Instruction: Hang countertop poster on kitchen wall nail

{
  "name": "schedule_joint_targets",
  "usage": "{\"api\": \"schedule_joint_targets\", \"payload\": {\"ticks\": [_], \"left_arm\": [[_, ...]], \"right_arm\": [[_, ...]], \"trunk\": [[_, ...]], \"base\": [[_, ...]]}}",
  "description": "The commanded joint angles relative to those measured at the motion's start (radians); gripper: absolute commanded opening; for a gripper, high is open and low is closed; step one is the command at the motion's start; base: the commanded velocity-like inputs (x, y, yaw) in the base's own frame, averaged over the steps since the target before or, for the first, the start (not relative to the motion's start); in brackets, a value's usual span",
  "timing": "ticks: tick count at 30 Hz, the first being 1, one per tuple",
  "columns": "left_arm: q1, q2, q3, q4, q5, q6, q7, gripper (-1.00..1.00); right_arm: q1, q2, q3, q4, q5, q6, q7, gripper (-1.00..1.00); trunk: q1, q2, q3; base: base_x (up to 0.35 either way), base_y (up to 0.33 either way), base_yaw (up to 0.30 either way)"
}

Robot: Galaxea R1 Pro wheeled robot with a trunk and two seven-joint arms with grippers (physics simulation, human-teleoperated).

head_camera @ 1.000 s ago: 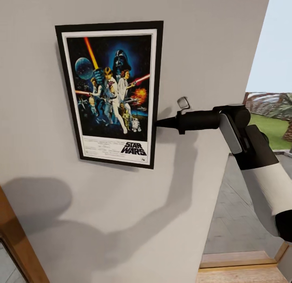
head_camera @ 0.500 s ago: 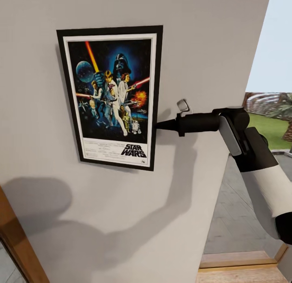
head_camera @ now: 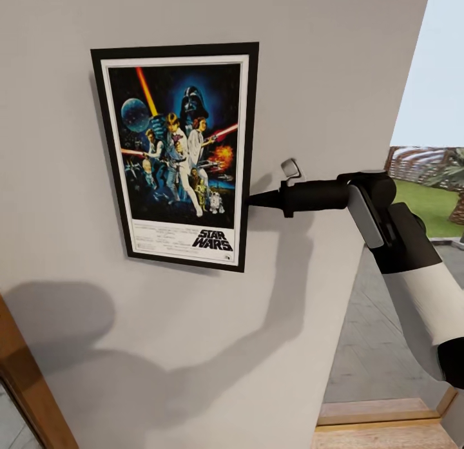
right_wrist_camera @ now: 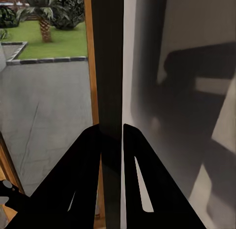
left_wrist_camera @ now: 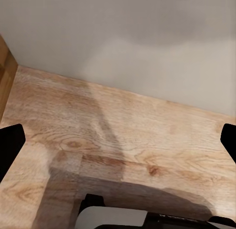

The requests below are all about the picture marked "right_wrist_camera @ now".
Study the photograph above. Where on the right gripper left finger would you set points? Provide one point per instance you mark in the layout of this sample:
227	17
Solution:
66	198

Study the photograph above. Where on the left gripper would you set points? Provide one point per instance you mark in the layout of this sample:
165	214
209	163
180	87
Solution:
24	201

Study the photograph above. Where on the poster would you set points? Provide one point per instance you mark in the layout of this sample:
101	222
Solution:
108	37

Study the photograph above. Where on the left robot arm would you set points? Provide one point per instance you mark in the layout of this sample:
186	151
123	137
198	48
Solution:
10	195

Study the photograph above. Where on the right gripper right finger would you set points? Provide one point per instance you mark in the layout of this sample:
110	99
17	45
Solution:
171	208

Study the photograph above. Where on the door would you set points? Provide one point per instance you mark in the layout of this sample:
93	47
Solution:
48	92

